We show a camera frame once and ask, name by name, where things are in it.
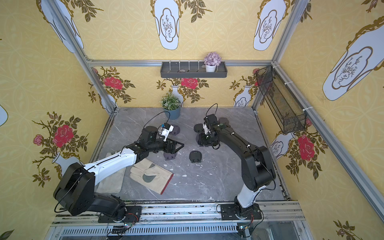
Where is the dark phone stand front-centre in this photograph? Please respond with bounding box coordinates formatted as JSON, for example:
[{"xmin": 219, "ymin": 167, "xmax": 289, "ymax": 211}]
[{"xmin": 189, "ymin": 151, "xmax": 202, "ymax": 163}]

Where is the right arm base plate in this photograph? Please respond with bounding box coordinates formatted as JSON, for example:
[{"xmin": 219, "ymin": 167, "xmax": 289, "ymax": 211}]
[{"xmin": 219, "ymin": 203, "xmax": 263, "ymax": 221}]

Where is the black wire mesh basket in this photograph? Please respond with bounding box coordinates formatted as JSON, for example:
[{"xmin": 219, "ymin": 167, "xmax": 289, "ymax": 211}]
[{"xmin": 255, "ymin": 66, "xmax": 307, "ymax": 134}]

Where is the dark phone stand back-centre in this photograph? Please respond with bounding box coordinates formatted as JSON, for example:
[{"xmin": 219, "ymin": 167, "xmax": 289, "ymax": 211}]
[{"xmin": 194, "ymin": 124, "xmax": 204, "ymax": 133}]

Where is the green plant blue pot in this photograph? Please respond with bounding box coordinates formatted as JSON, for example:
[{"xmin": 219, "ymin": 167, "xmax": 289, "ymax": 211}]
[{"xmin": 161, "ymin": 93, "xmax": 182, "ymax": 120}]

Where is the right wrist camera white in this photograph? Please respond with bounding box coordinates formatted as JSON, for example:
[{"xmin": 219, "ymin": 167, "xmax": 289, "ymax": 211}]
[{"xmin": 203, "ymin": 118, "xmax": 210, "ymax": 135}]

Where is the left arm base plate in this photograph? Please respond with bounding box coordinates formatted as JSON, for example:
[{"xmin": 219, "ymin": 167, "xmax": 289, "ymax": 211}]
[{"xmin": 98, "ymin": 205, "xmax": 142, "ymax": 224}]

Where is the purple flower white pot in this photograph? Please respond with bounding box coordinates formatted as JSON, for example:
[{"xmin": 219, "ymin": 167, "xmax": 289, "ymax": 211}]
[{"xmin": 204, "ymin": 52, "xmax": 222, "ymax": 73}]

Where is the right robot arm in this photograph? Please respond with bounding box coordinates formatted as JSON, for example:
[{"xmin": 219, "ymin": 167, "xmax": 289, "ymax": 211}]
[{"xmin": 194, "ymin": 115, "xmax": 276, "ymax": 212}]

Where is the beige work glove right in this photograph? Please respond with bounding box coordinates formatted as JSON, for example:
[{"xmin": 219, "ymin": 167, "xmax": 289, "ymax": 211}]
[{"xmin": 130, "ymin": 159, "xmax": 174, "ymax": 195}]

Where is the grey wall shelf tray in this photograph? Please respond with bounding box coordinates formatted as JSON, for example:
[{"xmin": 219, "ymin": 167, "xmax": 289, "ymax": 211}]
[{"xmin": 160, "ymin": 61, "xmax": 228, "ymax": 79}]

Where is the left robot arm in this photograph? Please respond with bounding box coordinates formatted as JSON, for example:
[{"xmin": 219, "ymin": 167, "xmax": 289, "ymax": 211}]
[{"xmin": 53, "ymin": 123, "xmax": 184, "ymax": 223}]

